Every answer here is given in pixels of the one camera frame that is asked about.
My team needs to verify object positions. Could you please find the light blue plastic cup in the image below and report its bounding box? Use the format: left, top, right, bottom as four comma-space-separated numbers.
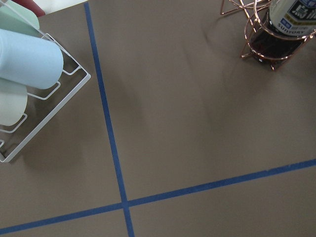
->
0, 29, 64, 89

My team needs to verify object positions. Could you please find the cream white plastic cup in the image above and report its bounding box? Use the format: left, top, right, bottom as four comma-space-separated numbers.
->
0, 79, 28, 126

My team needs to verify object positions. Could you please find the front dark drink bottle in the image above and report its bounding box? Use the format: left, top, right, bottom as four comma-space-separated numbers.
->
250, 0, 316, 62

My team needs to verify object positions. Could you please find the mint green plastic cup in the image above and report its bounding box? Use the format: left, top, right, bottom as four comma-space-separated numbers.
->
0, 1, 40, 37

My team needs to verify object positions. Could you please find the white wire cup rack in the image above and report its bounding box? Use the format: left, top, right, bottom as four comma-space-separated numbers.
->
0, 29, 91, 163

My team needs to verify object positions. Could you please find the copper wire bottle rack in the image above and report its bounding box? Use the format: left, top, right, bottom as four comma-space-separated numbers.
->
220, 0, 316, 71

